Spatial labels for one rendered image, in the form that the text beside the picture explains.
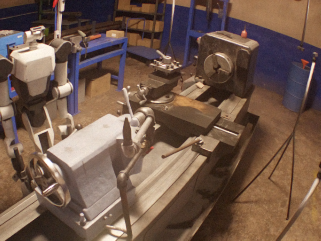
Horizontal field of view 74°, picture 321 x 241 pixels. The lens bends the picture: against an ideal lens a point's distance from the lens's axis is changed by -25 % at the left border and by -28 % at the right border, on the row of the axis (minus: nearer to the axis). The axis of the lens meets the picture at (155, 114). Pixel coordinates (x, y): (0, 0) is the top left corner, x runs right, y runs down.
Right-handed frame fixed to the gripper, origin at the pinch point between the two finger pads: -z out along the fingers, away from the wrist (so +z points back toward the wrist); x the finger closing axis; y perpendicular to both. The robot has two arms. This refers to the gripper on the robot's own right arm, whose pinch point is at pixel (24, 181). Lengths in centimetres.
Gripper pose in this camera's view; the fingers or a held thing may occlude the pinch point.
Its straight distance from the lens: 173.1
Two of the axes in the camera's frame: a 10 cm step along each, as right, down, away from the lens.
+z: -0.5, -9.4, -3.5
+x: 7.7, 1.9, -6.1
